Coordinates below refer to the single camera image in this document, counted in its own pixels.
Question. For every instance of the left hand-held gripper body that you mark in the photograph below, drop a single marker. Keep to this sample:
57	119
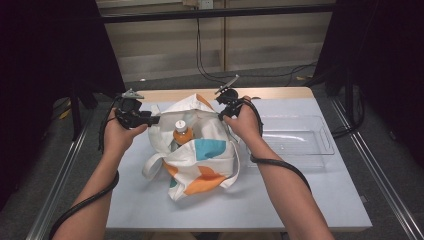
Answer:
130	111

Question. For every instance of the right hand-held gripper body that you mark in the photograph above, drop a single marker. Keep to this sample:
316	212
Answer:
230	100

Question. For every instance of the white teal orange tote bag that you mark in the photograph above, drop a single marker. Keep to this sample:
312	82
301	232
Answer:
206	173

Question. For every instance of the person's right hand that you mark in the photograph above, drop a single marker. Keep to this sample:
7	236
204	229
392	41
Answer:
246	125

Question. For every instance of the person's left hand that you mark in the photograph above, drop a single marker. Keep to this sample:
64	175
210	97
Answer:
116	140

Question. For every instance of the orange drink bottle white cap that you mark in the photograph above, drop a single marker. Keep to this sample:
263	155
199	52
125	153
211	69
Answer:
182	135

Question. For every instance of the clear plastic tray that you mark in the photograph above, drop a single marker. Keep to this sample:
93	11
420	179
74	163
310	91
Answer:
300	140

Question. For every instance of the black horizontal bar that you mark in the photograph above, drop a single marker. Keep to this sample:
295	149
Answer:
216	13

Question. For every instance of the black curtain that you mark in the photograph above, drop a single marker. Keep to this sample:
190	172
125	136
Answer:
383	50
40	66

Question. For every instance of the light grey table mat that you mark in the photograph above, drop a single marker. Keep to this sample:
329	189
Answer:
333	200

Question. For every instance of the white wall outlet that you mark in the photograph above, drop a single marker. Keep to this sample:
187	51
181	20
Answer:
206	4

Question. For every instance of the metal floor rail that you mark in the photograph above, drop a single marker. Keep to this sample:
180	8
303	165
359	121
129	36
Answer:
383	186
56	186

